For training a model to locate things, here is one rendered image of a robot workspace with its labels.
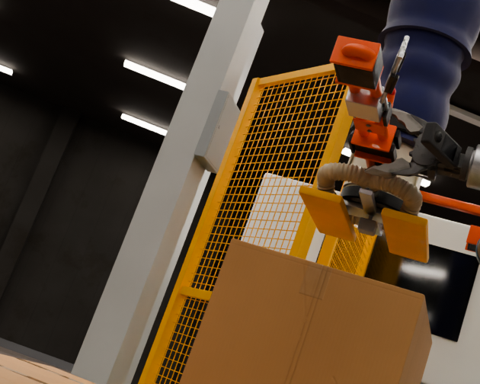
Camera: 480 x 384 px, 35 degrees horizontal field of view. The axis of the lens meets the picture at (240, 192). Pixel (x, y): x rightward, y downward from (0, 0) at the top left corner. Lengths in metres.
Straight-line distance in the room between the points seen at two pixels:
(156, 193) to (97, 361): 0.70
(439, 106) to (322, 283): 0.59
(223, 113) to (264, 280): 1.73
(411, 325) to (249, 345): 0.31
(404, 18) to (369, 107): 0.57
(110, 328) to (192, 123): 0.89
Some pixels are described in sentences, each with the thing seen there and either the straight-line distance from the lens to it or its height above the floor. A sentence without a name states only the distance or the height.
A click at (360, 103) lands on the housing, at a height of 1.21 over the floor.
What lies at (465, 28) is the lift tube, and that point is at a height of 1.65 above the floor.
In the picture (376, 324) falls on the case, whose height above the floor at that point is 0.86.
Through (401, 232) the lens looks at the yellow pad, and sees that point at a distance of 1.78.
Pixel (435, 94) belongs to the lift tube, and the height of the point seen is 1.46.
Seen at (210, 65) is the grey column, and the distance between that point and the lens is 3.31.
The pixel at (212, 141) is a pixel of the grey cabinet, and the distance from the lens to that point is 3.14.
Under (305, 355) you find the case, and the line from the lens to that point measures 1.49.
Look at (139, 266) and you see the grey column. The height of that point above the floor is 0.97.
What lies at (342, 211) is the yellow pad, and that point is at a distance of 1.76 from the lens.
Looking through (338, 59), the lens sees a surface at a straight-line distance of 1.30.
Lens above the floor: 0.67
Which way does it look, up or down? 13 degrees up
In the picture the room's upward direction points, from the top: 20 degrees clockwise
